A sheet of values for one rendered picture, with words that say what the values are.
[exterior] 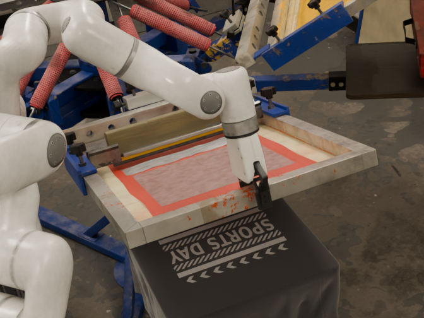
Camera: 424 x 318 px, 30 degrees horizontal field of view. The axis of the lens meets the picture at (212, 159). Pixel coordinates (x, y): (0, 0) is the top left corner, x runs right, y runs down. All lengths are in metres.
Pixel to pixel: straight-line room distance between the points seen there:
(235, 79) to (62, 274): 0.57
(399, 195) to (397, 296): 0.69
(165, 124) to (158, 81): 0.69
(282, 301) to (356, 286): 1.39
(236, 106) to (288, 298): 0.58
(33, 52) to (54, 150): 0.34
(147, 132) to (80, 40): 0.73
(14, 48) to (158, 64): 0.27
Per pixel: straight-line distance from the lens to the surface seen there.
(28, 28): 1.52
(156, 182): 1.98
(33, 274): 1.22
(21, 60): 1.48
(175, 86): 1.50
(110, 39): 1.50
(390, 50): 3.00
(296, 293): 1.98
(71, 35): 1.49
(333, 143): 1.88
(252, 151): 1.61
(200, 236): 2.12
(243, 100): 1.60
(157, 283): 2.00
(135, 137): 2.17
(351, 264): 3.45
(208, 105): 1.52
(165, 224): 1.63
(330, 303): 2.06
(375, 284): 3.35
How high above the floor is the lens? 2.25
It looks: 33 degrees down
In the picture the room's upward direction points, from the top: 8 degrees counter-clockwise
